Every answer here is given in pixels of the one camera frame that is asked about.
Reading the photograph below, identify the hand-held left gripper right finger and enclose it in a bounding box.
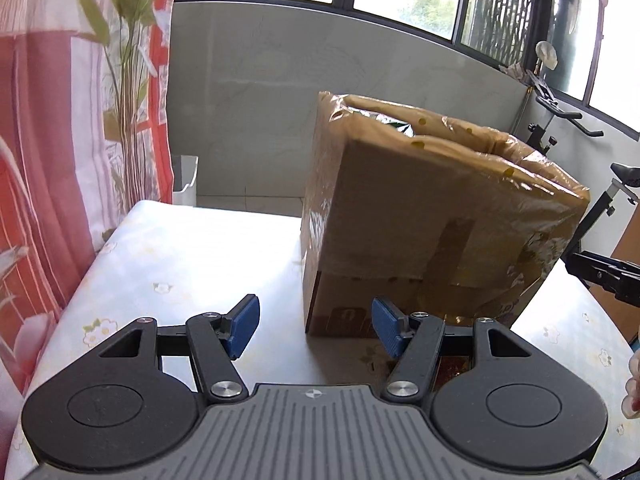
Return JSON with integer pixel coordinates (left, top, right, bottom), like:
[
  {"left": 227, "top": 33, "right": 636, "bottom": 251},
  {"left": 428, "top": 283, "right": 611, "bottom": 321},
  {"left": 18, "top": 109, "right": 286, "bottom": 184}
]
[{"left": 370, "top": 297, "right": 537, "bottom": 402}]

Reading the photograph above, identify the person's right hand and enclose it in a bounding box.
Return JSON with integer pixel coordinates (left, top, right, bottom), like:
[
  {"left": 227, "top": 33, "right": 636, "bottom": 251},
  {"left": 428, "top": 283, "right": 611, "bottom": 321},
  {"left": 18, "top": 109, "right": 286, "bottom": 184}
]
[{"left": 623, "top": 347, "right": 640, "bottom": 419}]

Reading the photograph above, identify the black exercise bike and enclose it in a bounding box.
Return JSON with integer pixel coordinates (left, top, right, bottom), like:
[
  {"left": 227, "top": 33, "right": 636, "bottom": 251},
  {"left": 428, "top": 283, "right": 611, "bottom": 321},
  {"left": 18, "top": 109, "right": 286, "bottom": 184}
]
[{"left": 510, "top": 40, "right": 640, "bottom": 273}]

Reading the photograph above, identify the pink printed curtain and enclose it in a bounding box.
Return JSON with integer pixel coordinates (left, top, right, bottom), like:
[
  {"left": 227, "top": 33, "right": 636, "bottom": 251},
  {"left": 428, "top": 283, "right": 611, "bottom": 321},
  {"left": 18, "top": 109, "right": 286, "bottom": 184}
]
[{"left": 0, "top": 0, "right": 177, "bottom": 397}]

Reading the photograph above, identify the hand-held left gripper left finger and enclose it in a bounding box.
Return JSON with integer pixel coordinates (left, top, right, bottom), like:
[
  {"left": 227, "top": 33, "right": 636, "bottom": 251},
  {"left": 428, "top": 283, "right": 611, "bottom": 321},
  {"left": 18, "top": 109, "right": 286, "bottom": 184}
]
[{"left": 90, "top": 293, "right": 262, "bottom": 402}]

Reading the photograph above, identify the flat red snack packet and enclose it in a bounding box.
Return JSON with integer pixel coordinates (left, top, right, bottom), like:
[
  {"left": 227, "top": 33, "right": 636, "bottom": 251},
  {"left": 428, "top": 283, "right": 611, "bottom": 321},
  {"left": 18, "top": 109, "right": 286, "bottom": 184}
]
[{"left": 434, "top": 355, "right": 472, "bottom": 387}]

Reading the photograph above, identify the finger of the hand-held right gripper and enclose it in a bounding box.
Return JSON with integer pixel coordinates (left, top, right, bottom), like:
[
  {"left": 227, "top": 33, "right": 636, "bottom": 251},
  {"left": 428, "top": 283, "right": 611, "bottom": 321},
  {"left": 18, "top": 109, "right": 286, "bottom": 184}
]
[{"left": 565, "top": 252, "right": 640, "bottom": 307}]

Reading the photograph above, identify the taped cardboard box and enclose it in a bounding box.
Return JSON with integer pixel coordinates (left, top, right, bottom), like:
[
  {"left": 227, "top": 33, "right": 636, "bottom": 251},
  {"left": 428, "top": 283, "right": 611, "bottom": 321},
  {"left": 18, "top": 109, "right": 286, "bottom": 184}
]
[{"left": 300, "top": 90, "right": 592, "bottom": 339}]

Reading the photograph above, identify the floral white tablecloth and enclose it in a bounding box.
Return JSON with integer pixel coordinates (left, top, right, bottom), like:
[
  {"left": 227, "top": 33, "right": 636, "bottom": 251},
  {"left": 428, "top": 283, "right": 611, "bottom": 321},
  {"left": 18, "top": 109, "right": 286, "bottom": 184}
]
[{"left": 9, "top": 199, "right": 640, "bottom": 480}]

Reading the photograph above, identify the white bin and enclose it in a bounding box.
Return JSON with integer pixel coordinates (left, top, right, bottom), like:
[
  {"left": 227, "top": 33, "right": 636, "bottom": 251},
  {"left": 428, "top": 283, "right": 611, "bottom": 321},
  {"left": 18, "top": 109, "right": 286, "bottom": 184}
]
[{"left": 171, "top": 153, "right": 200, "bottom": 207}]

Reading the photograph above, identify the tall artificial plant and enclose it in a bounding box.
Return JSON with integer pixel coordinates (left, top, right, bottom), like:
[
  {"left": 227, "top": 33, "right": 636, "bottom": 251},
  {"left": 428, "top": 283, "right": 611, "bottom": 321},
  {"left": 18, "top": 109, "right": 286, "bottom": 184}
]
[{"left": 67, "top": 0, "right": 168, "bottom": 203}]

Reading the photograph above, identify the wooden cabinet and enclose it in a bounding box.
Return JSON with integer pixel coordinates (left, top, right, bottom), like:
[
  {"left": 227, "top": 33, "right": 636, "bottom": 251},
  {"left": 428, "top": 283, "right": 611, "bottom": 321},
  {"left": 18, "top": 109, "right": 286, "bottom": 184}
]
[{"left": 589, "top": 230, "right": 640, "bottom": 347}]

